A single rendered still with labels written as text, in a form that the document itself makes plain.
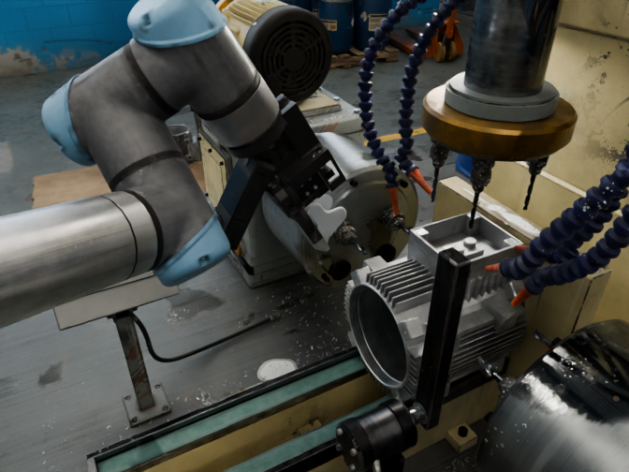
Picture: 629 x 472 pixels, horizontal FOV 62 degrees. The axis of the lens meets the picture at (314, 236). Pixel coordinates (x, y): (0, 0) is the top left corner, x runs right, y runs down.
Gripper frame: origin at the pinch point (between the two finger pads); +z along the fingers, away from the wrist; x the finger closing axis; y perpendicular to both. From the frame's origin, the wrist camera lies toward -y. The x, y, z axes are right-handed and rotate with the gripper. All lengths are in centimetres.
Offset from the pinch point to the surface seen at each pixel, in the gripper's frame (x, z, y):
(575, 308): -20.0, 19.7, 20.7
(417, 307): -9.6, 11.4, 5.0
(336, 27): 421, 190, 176
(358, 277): -0.1, 9.7, 1.9
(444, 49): 381, 264, 256
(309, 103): 45, 10, 20
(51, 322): 47, 12, -50
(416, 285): -7.6, 10.2, 7.0
